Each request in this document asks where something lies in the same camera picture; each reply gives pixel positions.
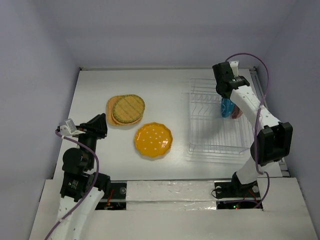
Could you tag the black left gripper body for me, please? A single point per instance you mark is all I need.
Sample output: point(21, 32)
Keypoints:
point(90, 138)

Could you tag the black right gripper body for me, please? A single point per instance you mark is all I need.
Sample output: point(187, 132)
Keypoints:
point(223, 90)

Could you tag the oval orange woven plate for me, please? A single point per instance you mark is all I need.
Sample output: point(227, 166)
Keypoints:
point(126, 109)

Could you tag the blue polka dot plate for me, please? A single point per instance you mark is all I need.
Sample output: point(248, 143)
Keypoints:
point(227, 107)

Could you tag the square orange woven plate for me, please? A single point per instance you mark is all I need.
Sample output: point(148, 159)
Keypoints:
point(111, 120)

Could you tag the pink polka dot plate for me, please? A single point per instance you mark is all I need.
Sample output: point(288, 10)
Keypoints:
point(236, 112)

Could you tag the round green-rimmed woven plate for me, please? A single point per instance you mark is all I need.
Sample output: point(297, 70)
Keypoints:
point(129, 108)

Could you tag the yellow polka dot plate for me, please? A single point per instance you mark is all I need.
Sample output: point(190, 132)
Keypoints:
point(153, 140)

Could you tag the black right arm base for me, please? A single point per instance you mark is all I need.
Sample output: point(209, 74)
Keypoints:
point(232, 188)

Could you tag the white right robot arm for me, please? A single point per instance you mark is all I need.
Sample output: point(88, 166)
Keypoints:
point(272, 138)

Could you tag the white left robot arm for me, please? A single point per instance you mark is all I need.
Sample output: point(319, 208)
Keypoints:
point(83, 186)

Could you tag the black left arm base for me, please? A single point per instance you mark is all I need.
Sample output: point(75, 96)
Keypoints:
point(116, 198)

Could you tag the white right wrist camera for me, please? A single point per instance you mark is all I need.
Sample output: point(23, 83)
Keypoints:
point(234, 67)

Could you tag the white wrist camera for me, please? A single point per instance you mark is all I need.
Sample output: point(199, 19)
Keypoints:
point(68, 128)
point(234, 67)

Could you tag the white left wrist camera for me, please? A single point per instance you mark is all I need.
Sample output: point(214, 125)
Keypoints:
point(68, 128)

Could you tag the white wire dish rack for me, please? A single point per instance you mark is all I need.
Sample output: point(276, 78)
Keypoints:
point(209, 131)

